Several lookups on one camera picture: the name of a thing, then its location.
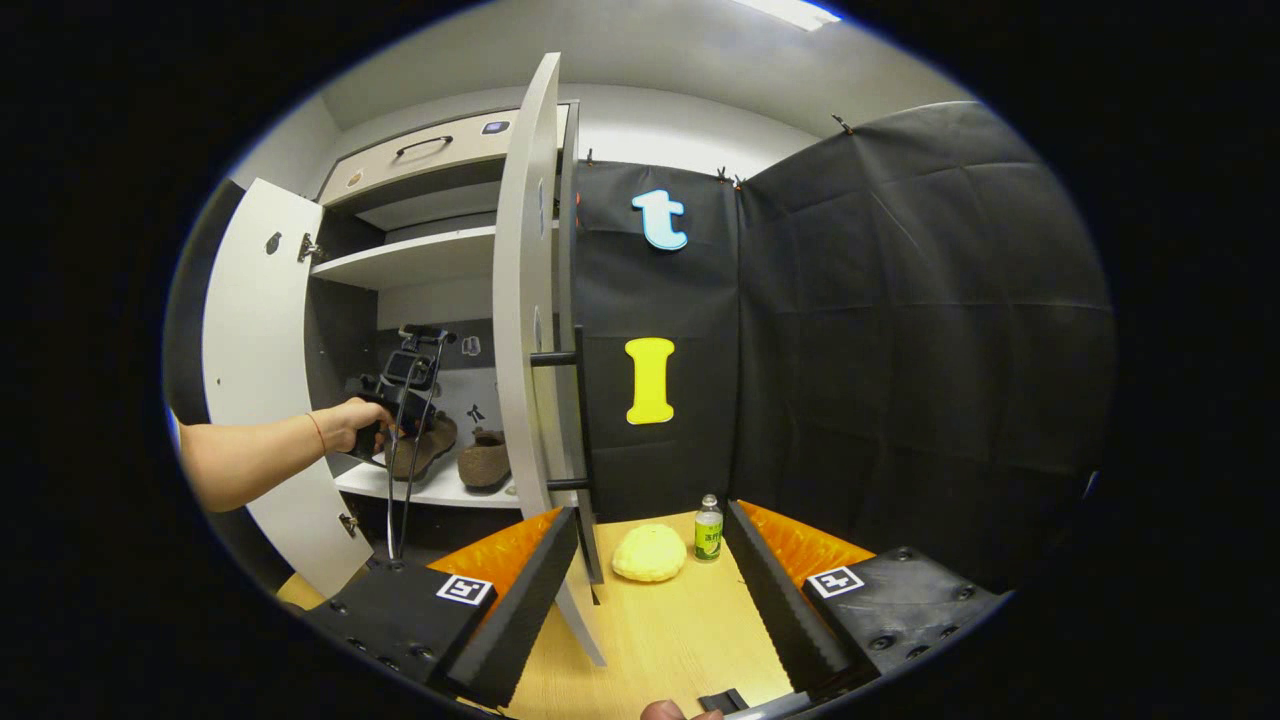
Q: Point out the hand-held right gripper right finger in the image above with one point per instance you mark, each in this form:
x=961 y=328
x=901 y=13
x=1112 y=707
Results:
x=775 y=610

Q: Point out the white shoe cabinet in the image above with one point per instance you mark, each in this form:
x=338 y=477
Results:
x=340 y=330

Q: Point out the beige cabinet drawer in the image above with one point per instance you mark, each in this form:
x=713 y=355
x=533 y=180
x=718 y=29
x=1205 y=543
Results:
x=450 y=165

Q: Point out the metal door hinge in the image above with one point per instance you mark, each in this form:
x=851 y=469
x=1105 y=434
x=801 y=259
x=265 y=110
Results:
x=308 y=247
x=349 y=524

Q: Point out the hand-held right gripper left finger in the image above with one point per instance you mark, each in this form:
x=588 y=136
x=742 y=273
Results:
x=520 y=610

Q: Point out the brown fuzzy shoe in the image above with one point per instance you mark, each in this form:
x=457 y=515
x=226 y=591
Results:
x=485 y=465
x=430 y=450

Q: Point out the white cabinet shelf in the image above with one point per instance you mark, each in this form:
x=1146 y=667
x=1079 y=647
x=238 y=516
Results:
x=410 y=262
x=440 y=492

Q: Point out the long ceiling light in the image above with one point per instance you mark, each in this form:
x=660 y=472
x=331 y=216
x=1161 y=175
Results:
x=790 y=12

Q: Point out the small green label bottle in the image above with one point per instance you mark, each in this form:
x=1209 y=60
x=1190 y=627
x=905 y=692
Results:
x=708 y=535

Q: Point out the yellow bread bun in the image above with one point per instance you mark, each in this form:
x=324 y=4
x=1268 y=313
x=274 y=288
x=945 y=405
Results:
x=648 y=553

